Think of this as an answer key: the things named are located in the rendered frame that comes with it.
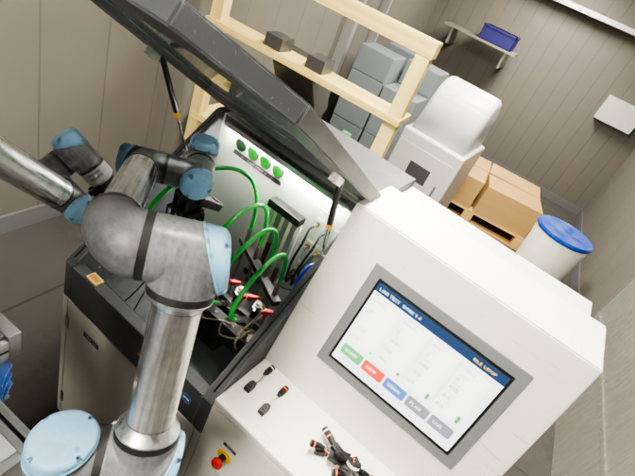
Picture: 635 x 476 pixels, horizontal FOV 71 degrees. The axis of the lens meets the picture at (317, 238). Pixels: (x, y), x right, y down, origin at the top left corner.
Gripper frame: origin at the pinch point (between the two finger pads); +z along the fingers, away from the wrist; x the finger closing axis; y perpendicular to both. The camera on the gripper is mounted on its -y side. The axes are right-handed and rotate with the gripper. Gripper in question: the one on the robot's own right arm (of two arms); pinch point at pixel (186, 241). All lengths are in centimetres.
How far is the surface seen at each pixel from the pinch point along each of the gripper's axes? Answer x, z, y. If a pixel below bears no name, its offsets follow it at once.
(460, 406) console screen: 89, -5, -13
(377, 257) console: 49, -24, -18
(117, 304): -8.5, 27.1, 13.9
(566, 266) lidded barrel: 136, 77, -354
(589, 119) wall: 76, -4, -679
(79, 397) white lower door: -19, 90, 16
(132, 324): 0.6, 27.1, 15.1
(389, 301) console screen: 59, -16, -16
